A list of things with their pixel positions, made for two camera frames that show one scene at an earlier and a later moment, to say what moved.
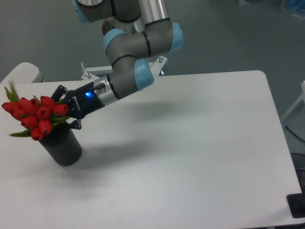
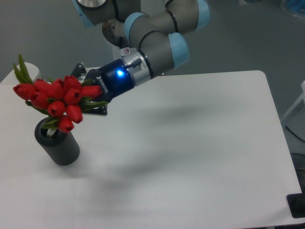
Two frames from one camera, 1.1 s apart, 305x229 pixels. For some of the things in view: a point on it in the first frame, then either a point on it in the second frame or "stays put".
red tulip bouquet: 37,115 → 62,99
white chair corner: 24,73 stays put
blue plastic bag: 296,5 stays put
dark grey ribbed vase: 62,144 stays put
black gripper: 81,102 → 114,79
